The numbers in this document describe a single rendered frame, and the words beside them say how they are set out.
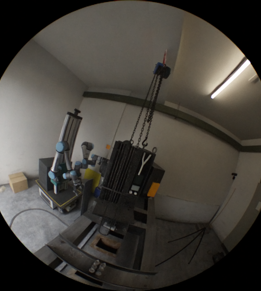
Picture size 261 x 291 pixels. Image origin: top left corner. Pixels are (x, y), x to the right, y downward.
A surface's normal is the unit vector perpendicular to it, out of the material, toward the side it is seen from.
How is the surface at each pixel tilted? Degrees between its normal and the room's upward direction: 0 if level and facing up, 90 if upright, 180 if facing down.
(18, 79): 90
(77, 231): 0
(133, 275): 0
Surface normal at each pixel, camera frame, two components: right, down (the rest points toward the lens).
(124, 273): 0.33, -0.94
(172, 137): -0.19, -0.03
